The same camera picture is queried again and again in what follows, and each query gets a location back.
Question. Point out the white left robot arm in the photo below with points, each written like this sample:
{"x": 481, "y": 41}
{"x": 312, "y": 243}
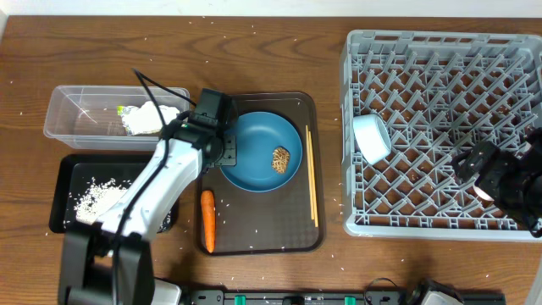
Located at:
{"x": 110, "y": 261}

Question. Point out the orange carrot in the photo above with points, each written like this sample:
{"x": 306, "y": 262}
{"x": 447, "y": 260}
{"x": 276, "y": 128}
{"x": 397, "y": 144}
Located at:
{"x": 209, "y": 219}

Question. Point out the black waste tray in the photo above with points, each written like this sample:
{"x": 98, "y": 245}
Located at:
{"x": 120, "y": 167}

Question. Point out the colourful snack wrapper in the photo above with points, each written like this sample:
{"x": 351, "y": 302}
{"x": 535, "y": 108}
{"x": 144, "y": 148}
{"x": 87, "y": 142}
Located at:
{"x": 128, "y": 116}

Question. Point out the blue plate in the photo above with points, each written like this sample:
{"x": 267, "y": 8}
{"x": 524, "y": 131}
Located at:
{"x": 258, "y": 136}

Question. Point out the brown serving tray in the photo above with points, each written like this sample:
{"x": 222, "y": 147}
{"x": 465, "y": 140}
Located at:
{"x": 274, "y": 221}

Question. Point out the clear plastic bin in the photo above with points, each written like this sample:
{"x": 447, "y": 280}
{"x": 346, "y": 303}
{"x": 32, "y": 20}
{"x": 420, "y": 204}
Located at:
{"x": 88, "y": 117}

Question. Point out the white rice pile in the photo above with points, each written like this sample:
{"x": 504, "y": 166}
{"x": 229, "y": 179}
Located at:
{"x": 86, "y": 199}

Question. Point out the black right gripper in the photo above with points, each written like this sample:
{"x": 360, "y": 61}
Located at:
{"x": 503, "y": 163}

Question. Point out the pink white cup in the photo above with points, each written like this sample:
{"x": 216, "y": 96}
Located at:
{"x": 482, "y": 194}

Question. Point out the grey dishwasher rack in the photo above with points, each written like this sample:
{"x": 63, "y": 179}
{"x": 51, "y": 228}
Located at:
{"x": 439, "y": 94}

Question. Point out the light blue rice bowl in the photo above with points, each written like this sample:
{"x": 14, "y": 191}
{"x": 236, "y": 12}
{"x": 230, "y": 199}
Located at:
{"x": 372, "y": 137}

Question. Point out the white tissue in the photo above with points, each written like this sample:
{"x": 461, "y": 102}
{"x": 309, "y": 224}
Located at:
{"x": 148, "y": 118}

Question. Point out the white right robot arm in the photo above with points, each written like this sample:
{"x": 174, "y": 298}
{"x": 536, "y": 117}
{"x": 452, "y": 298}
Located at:
{"x": 513, "y": 184}

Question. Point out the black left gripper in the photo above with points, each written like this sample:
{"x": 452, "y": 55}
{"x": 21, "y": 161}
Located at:
{"x": 232, "y": 159}

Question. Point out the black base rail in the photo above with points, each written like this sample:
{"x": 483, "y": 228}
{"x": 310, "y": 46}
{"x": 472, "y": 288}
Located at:
{"x": 218, "y": 297}

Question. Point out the brown walnut cookie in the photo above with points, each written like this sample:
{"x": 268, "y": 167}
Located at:
{"x": 281, "y": 159}

